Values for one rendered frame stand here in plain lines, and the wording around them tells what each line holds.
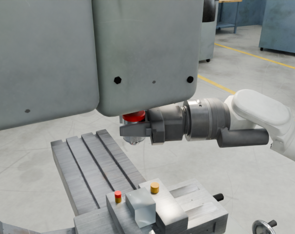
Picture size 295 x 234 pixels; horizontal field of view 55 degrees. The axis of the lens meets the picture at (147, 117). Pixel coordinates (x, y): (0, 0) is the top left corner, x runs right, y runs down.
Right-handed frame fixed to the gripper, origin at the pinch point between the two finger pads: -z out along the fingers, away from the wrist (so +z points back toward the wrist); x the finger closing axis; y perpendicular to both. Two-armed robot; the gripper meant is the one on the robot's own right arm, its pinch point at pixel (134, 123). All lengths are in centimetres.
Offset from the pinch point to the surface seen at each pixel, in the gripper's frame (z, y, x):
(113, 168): -6.6, 31.5, -27.2
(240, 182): 89, 125, -122
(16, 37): -13.4, -21.5, 18.4
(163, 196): 6.5, 20.7, -0.4
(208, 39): 157, 82, -455
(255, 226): 47, 61, -23
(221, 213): 20.5, 24.9, 2.5
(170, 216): 7.0, 20.7, 6.0
